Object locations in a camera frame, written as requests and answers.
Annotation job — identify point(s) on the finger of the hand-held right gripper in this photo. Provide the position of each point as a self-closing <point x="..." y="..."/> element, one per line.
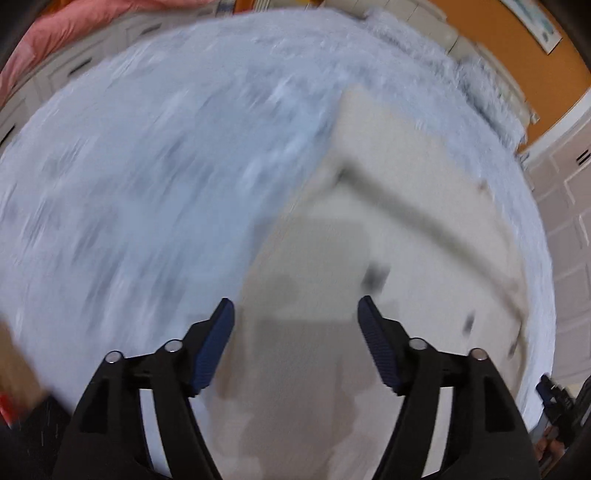
<point x="550" y="397"/>

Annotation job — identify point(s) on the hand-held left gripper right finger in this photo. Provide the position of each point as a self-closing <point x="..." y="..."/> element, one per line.
<point x="381" y="350"/>

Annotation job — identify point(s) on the light blue fluffy blanket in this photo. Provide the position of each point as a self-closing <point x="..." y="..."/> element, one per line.
<point x="152" y="194"/>

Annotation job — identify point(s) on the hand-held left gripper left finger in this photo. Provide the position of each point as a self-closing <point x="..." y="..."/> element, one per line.
<point x="211" y="350"/>

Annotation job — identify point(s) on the framed wall picture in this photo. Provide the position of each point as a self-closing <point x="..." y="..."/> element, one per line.
<point x="538" y="23"/>

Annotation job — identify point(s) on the cream white small garment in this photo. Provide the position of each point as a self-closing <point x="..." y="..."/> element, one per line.
<point x="392" y="286"/>

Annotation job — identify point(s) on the pink bedding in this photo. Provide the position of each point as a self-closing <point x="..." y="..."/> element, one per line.
<point x="51" y="34"/>

